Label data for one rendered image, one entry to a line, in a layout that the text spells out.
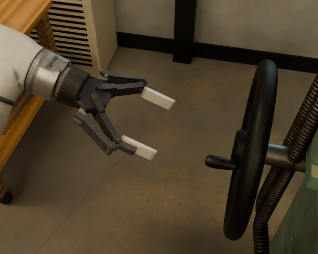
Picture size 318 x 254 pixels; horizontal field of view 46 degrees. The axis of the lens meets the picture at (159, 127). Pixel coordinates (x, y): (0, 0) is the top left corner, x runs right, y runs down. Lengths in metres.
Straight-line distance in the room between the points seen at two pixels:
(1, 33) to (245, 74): 1.47
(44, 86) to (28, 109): 0.91
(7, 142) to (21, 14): 0.48
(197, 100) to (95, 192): 0.68
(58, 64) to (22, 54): 0.06
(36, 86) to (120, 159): 0.93
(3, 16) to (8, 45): 0.80
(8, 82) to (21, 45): 0.07
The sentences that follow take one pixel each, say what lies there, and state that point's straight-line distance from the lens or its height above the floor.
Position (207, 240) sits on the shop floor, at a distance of 1.43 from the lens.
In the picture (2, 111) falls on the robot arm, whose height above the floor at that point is 0.79.
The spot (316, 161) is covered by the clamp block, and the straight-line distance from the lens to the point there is 0.55.
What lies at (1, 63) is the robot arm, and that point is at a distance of 0.73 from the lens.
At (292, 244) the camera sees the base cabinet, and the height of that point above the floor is 0.40.
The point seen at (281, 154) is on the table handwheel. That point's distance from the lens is 0.61.
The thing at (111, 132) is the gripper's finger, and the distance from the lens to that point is 0.69.
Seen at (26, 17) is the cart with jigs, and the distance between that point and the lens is 1.49.
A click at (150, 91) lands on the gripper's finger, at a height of 0.76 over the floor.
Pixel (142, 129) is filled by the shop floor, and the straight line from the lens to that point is 1.70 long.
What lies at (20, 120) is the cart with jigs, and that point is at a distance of 1.60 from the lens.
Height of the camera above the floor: 1.29
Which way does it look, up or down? 49 degrees down
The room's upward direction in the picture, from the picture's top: straight up
